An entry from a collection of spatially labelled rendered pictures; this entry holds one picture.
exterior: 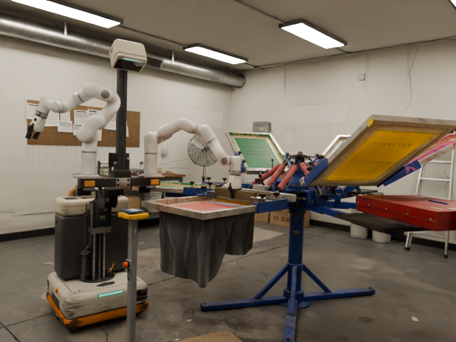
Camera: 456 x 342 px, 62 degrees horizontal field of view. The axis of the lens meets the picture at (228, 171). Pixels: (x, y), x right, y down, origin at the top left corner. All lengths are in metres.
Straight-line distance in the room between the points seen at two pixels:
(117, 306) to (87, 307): 0.22
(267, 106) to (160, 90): 2.15
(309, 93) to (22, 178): 4.90
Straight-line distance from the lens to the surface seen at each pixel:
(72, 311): 3.03
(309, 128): 7.17
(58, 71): 6.17
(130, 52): 2.63
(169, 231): 2.49
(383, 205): 2.17
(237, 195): 2.69
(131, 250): 2.34
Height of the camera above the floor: 1.35
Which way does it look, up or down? 3 degrees down
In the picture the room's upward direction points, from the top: 2 degrees clockwise
